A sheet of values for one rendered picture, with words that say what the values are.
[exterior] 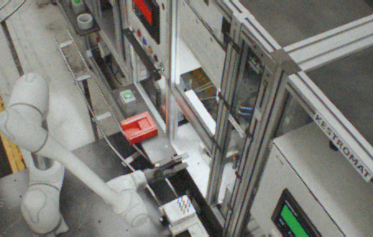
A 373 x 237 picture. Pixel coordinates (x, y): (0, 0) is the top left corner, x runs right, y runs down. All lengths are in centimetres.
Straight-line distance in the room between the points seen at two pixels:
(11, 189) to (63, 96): 140
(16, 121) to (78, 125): 188
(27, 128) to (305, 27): 104
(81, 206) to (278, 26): 153
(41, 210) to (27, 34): 250
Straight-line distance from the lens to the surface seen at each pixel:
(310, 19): 136
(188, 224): 215
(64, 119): 365
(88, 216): 242
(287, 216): 139
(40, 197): 220
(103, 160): 257
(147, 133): 232
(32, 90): 183
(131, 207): 191
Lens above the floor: 284
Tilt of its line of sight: 53 degrees down
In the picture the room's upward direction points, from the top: 3 degrees clockwise
